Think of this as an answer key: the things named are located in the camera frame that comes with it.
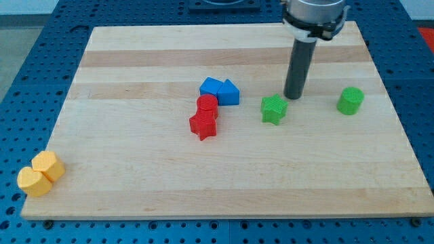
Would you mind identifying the red cylinder block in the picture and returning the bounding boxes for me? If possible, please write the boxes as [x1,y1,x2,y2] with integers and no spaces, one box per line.
[196,94,218,119]

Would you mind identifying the wooden board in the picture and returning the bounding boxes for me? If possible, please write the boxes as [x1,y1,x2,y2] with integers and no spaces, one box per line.
[21,21,433,220]

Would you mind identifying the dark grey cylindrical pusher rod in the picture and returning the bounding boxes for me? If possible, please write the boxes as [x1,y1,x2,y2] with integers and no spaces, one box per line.
[283,39,316,100]

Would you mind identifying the red star block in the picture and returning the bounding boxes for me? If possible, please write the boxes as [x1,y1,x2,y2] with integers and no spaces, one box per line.
[189,112,217,141]

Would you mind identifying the yellow heart block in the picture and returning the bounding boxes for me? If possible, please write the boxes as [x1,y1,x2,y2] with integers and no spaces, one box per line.
[17,167,52,197]

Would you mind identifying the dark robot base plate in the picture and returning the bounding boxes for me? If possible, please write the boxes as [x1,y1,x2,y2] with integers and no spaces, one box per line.
[187,0,261,12]

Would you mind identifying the green star block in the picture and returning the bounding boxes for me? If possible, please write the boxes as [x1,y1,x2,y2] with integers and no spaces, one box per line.
[260,94,288,125]

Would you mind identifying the yellow hexagon block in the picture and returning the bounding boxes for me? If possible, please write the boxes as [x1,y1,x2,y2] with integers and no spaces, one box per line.
[31,150,66,182]

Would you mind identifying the blue triangle block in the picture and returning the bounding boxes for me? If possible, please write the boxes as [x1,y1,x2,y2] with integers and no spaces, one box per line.
[217,79,240,106]

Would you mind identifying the green cylinder block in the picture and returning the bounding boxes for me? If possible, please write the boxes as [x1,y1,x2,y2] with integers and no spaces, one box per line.
[336,87,364,115]

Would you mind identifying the blue cube block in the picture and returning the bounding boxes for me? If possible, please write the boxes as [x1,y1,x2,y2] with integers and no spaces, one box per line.
[199,77,223,97]

